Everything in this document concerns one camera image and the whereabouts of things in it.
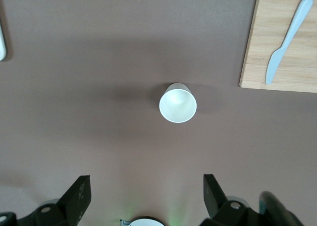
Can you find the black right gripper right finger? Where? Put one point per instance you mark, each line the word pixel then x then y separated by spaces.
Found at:
pixel 218 206

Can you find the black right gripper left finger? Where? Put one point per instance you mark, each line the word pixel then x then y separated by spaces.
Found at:
pixel 74 201

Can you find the white plastic cup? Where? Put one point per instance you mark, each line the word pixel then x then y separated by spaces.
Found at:
pixel 178 104

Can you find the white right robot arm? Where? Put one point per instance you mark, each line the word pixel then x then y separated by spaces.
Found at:
pixel 146 222

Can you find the cream bear print tray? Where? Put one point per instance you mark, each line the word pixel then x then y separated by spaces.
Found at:
pixel 2 42

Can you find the wooden cutting board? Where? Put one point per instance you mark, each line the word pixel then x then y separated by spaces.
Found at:
pixel 267 37

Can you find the grey plastic knife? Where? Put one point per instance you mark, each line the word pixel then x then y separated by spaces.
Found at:
pixel 292 27

